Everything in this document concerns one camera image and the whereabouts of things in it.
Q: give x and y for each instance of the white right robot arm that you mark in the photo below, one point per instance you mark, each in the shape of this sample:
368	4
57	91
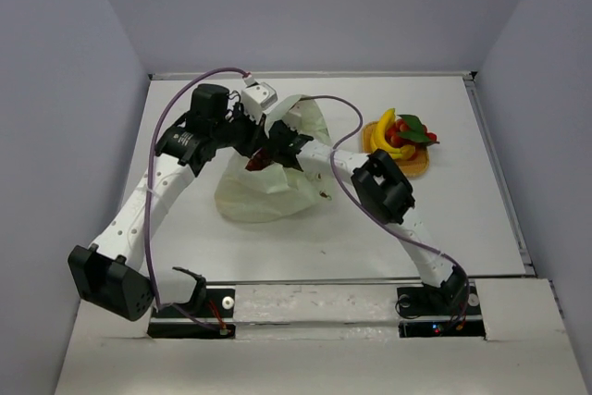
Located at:
377	186

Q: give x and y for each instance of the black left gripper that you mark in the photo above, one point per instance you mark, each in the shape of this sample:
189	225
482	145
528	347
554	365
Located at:
257	136

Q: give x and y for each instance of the orange woven mat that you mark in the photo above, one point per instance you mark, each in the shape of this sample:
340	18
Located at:
412	169

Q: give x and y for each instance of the pale green plastic bag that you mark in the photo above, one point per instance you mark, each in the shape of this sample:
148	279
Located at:
268	194

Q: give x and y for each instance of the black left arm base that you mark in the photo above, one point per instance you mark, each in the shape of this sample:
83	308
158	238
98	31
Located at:
214	319

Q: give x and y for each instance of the red fake strawberries with leaves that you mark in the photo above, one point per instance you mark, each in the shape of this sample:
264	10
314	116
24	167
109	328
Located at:
409	129

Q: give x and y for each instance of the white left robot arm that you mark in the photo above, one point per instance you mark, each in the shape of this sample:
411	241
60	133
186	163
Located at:
116	271

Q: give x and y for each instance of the yellow fake banana bunch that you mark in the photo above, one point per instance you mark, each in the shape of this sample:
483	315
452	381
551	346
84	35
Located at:
378	138

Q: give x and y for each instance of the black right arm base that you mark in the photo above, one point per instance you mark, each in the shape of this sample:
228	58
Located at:
420	319

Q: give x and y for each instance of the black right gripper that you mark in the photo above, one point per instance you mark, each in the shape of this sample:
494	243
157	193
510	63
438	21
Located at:
293	131

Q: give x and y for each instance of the dark red fake grapes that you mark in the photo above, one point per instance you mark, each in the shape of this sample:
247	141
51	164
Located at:
260	160

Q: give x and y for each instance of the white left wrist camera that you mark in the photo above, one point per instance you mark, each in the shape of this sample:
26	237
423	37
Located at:
257	99

